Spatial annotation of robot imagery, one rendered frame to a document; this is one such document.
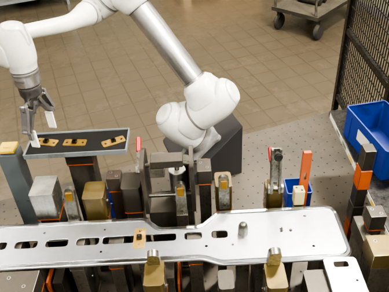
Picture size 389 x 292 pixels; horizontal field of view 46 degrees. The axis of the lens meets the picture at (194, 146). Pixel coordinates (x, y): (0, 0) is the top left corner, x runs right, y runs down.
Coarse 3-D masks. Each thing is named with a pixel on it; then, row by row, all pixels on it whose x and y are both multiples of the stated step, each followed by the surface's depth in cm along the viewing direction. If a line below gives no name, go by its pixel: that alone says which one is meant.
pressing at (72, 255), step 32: (32, 224) 156; (64, 224) 155; (96, 224) 155; (128, 224) 154; (224, 224) 152; (256, 224) 151; (288, 224) 150; (320, 224) 150; (0, 256) 146; (32, 256) 145; (64, 256) 144; (96, 256) 144; (128, 256) 143; (160, 256) 143; (192, 256) 142; (224, 256) 141; (256, 256) 141; (288, 256) 140; (320, 256) 140
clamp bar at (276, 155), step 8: (272, 152) 148; (280, 152) 148; (272, 160) 149; (280, 160) 147; (272, 168) 151; (280, 168) 151; (272, 176) 152; (280, 176) 152; (272, 184) 154; (280, 184) 154; (272, 192) 155; (280, 192) 156
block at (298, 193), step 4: (296, 188) 155; (300, 188) 154; (292, 192) 157; (296, 192) 153; (300, 192) 153; (304, 192) 153; (292, 196) 158; (296, 196) 154; (300, 196) 154; (292, 200) 158; (296, 200) 155; (300, 200) 155; (296, 204) 156; (300, 204) 156
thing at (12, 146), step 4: (4, 144) 167; (8, 144) 167; (12, 144) 167; (16, 144) 167; (0, 148) 166; (4, 148) 165; (8, 148) 165; (12, 148) 165; (0, 152) 164; (4, 152) 164; (8, 152) 164; (12, 152) 164
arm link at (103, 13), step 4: (84, 0) 184; (88, 0) 183; (92, 0) 183; (96, 0) 183; (100, 0) 182; (92, 4) 182; (96, 4) 183; (100, 4) 183; (104, 4) 183; (96, 8) 183; (100, 8) 184; (104, 8) 184; (108, 8) 184; (100, 12) 185; (104, 12) 185; (108, 12) 186; (112, 12) 187; (100, 16) 186; (104, 16) 187; (108, 16) 189; (100, 20) 188
